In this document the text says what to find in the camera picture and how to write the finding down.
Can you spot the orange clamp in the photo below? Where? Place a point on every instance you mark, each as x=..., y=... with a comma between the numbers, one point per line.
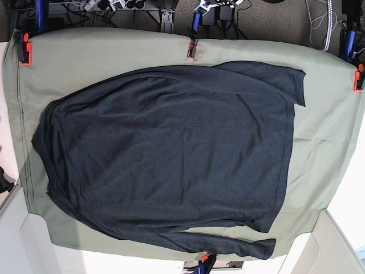
x=359, y=79
x=205, y=265
x=194, y=36
x=23, y=48

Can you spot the top middle orange clamp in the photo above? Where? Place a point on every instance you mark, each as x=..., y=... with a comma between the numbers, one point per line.
x=194, y=36

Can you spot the right orange clamp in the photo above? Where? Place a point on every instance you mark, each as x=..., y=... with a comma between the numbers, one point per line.
x=359, y=79

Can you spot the bottom orange clamp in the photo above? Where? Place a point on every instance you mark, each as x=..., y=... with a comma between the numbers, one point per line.
x=205, y=265

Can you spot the white power strip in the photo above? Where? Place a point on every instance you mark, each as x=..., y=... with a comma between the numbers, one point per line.
x=88, y=6

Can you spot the top left orange clamp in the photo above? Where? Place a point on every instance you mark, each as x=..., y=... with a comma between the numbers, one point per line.
x=23, y=48

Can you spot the grey metal table bracket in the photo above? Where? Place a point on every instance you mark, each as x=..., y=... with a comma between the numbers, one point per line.
x=167, y=21

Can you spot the dark navy long-sleeve shirt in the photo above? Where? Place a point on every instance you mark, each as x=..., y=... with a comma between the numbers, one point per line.
x=150, y=154

